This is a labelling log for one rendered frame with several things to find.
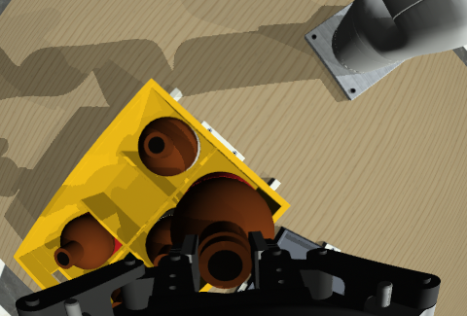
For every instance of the yellow bottle crate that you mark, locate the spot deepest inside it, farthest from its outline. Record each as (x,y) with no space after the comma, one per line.
(112,183)

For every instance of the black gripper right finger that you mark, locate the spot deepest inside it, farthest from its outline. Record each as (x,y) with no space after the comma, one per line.
(378,288)

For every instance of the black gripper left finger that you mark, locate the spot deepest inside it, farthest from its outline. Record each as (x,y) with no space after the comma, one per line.
(90,294)

